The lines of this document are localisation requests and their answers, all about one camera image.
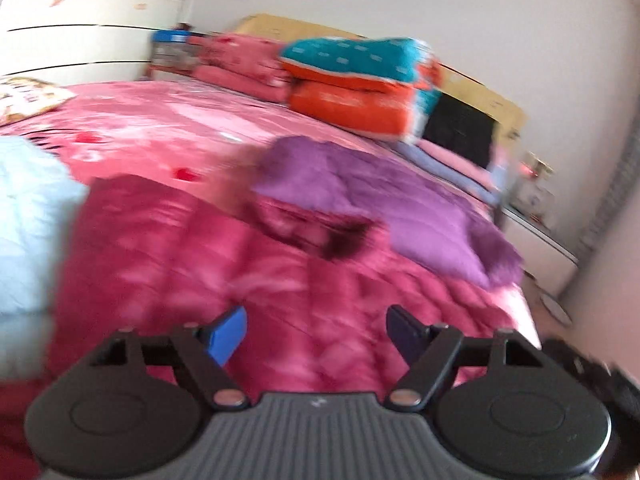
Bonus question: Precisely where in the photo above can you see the pink lavender folded blankets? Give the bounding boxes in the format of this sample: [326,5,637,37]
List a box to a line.
[387,140,509,207]

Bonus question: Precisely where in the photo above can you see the white nightstand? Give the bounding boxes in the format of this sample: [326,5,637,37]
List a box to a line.
[501,207,578,298]

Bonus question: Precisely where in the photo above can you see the framed photo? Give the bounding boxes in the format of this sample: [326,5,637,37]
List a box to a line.
[513,178,554,219]

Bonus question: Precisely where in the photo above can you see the purple down jacket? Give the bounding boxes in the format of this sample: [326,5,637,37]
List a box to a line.
[253,136,523,290]

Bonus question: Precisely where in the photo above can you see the floral gold pillow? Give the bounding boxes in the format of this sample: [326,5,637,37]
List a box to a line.
[0,76,76,126]

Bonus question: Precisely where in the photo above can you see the white sliding wardrobe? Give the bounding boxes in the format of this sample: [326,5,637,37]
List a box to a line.
[1,0,184,86]

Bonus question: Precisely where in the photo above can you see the grey plaid curtain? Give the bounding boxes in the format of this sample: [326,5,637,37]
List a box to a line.
[576,114,640,268]

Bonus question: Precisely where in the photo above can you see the pink bed blanket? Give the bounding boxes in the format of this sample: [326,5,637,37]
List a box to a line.
[0,79,544,351]

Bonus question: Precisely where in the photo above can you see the magenta down jacket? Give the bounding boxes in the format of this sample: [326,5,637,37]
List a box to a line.
[1,176,513,479]

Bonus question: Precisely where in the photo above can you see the black folded garment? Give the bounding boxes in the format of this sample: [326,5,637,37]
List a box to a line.
[422,94,496,169]

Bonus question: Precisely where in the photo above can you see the blue storage box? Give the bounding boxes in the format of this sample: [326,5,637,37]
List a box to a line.
[152,29,191,44]

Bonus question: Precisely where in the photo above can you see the light blue down jacket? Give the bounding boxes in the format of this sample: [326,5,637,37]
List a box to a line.
[0,136,88,382]

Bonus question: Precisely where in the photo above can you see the pink heart folded blanket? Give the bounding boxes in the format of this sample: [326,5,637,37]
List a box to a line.
[191,32,293,104]

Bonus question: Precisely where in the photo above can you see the teal orange folded quilt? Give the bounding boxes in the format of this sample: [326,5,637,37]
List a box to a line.
[280,37,442,143]

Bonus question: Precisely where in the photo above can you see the yellow covered headboard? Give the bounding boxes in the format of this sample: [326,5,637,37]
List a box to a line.
[232,13,527,155]

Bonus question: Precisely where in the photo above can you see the wall socket with charger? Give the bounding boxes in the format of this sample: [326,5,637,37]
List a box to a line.
[518,152,553,180]

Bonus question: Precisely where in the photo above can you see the clear plastic storage box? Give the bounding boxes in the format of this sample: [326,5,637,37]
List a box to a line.
[150,42,200,72]

